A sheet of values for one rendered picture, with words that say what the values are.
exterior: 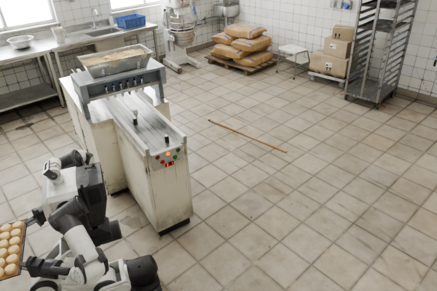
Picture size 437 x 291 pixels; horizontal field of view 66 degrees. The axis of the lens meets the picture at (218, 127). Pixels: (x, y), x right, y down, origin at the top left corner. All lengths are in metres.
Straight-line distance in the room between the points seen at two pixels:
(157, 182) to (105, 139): 0.72
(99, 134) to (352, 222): 2.26
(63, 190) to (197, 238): 1.40
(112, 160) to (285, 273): 1.72
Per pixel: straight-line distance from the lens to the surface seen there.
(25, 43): 5.36
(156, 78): 3.10
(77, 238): 1.65
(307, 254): 2.85
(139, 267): 2.38
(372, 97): 5.04
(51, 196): 1.83
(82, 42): 5.33
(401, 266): 2.99
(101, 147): 3.08
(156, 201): 2.68
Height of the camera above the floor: 2.17
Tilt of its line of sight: 30 degrees down
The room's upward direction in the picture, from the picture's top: 2 degrees counter-clockwise
